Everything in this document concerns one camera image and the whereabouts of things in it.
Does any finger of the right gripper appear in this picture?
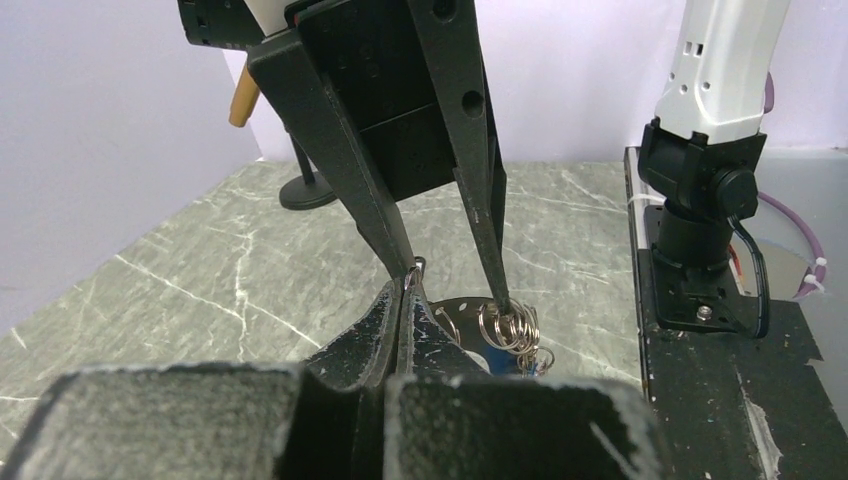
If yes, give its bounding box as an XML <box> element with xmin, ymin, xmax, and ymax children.
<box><xmin>407</xmin><ymin>1</ymin><xmax>512</xmax><ymax>314</ymax></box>
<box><xmin>247</xmin><ymin>30</ymin><xmax>415</xmax><ymax>278</ymax></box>

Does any metal disc with keyrings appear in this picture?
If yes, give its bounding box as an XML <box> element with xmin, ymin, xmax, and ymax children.
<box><xmin>388</xmin><ymin>265</ymin><xmax>555</xmax><ymax>380</ymax></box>

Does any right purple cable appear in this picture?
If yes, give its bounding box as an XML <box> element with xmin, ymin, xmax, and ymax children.
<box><xmin>755</xmin><ymin>71</ymin><xmax>829</xmax><ymax>301</ymax></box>

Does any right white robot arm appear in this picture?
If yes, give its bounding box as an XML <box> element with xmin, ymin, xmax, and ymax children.
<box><xmin>177</xmin><ymin>1</ymin><xmax>788</xmax><ymax>339</ymax></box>

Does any black base beam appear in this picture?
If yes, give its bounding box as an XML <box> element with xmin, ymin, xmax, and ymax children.
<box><xmin>624</xmin><ymin>147</ymin><xmax>847</xmax><ymax>479</ymax></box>

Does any black microphone stand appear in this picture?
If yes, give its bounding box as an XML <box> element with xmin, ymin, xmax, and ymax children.
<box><xmin>278</xmin><ymin>136</ymin><xmax>337</xmax><ymax>211</ymax></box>

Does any gold microphone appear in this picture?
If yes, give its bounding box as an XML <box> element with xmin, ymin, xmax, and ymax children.
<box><xmin>228</xmin><ymin>65</ymin><xmax>260</xmax><ymax>128</ymax></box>

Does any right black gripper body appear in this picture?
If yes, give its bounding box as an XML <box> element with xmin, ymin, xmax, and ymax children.
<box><xmin>177</xmin><ymin>1</ymin><xmax>458</xmax><ymax>202</ymax></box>

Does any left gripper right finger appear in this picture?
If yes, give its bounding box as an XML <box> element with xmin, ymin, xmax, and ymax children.
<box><xmin>384</xmin><ymin>287</ymin><xmax>675</xmax><ymax>479</ymax></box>

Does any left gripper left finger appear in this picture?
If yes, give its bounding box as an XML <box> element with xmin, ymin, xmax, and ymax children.
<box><xmin>1</xmin><ymin>281</ymin><xmax>403</xmax><ymax>479</ymax></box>

